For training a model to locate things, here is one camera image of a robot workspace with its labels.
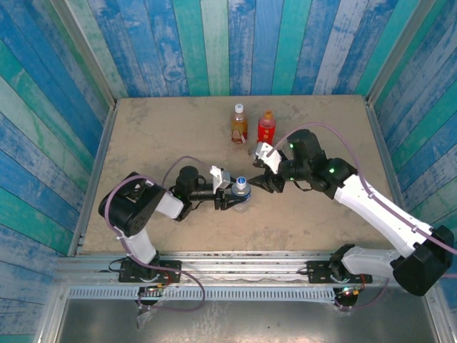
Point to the blue label water bottle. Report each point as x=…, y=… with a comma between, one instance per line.
x=242, y=194

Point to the red label drink bottle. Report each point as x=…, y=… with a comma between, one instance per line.
x=266, y=132

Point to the amber drink bottle gold label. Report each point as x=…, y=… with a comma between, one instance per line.
x=239, y=128

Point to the white bottle cap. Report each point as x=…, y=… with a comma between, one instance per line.
x=238, y=106

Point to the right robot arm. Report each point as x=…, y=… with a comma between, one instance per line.
x=375, y=214

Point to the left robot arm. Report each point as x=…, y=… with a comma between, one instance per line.
x=141, y=246

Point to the small controller board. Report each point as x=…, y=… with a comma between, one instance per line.
x=157, y=287
x=348, y=292

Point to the steel sheet panel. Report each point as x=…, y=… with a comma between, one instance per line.
x=250, y=321

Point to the aluminium mounting rail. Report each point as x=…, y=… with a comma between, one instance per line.
x=242, y=266

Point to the aluminium table side rail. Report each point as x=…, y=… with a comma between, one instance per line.
x=380, y=143
x=93, y=178

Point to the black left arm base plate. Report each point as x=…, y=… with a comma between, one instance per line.
x=173, y=266

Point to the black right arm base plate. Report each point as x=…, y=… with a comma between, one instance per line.
x=316, y=268

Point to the aluminium corner post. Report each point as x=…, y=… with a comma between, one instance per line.
x=398, y=50
x=84, y=50

